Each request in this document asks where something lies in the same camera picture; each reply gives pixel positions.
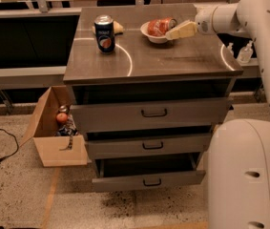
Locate grey drawer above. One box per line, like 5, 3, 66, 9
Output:
93, 153, 206, 192
71, 97, 231, 134
85, 134, 211, 159

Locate top grey drawer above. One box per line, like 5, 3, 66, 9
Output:
71, 97, 231, 134

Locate clear sanitizer bottle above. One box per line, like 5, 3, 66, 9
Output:
237, 40, 253, 63

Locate grey drawer cabinet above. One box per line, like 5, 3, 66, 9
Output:
63, 3, 244, 194

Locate blue pepsi can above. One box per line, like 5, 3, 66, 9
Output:
94, 14, 115, 53

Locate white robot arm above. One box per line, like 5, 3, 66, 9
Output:
166, 0, 270, 229

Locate white paper bowl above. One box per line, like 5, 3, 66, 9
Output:
140, 21, 168, 44

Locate cardboard box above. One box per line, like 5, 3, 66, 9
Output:
20, 86, 88, 167

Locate red coke can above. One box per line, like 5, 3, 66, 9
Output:
147, 17, 177, 37

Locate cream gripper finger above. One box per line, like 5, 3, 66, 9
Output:
165, 22, 197, 40
173, 20, 192, 29

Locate middle grey drawer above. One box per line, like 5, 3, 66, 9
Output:
85, 134, 211, 159

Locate snack bags in box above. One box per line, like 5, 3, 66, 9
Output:
56, 105, 78, 151

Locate tan sponge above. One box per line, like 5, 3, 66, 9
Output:
93, 20, 124, 35

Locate bottom grey drawer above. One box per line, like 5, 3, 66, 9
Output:
93, 153, 206, 192

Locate red apple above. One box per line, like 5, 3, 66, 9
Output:
56, 113, 68, 124

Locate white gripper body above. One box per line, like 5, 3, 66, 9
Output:
195, 7, 218, 34

